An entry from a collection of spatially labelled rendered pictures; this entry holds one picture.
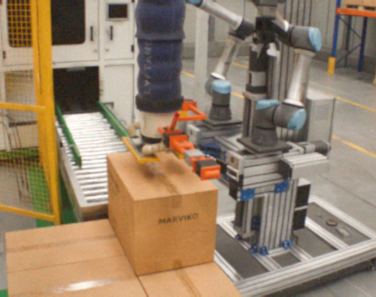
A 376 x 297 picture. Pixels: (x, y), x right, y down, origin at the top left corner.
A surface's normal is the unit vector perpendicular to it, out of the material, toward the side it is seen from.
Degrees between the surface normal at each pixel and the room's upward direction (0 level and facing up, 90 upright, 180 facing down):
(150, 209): 90
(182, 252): 90
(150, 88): 75
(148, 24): 101
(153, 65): 71
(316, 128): 90
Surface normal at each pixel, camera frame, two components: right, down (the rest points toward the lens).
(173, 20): 0.57, 0.43
